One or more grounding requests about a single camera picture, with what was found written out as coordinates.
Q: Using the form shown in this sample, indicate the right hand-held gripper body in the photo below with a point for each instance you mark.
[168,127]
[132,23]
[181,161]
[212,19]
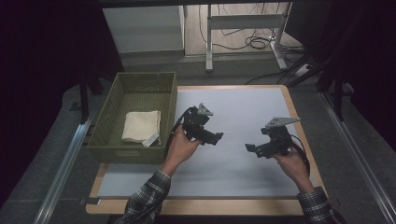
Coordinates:
[278,143]

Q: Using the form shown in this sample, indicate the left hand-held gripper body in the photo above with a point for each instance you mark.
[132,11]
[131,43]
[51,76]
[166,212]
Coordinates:
[196,124]

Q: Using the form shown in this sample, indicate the cream printed cloth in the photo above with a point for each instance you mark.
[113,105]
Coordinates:
[140,126]

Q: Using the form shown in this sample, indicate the olive green woven basket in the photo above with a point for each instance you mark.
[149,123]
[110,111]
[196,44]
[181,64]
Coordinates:
[137,87]

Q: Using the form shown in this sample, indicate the person's right hand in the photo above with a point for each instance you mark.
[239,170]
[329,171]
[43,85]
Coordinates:
[294,168]

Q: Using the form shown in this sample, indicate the person's left hand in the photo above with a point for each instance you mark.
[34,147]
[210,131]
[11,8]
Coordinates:
[179,149]

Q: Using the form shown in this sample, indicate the pale grey table mat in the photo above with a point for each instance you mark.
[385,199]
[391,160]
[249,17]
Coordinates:
[243,174]

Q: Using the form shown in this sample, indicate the black tripod legs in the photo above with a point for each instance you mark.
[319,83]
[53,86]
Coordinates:
[306,70]

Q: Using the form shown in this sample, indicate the white cabinet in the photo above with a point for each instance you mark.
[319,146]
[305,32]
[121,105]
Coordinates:
[143,29]

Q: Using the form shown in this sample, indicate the black tape piece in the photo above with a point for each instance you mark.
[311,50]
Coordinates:
[90,201]

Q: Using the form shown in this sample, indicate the dark curtain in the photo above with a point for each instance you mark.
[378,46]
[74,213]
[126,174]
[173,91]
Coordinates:
[37,62]
[367,46]

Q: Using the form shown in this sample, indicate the aluminium rail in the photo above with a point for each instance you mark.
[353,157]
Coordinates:
[358,155]
[62,174]

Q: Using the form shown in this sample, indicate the white metal desk frame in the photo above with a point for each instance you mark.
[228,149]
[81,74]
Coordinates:
[243,21]

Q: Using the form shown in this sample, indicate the black stand post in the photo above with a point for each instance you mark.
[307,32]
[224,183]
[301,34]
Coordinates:
[84,99]

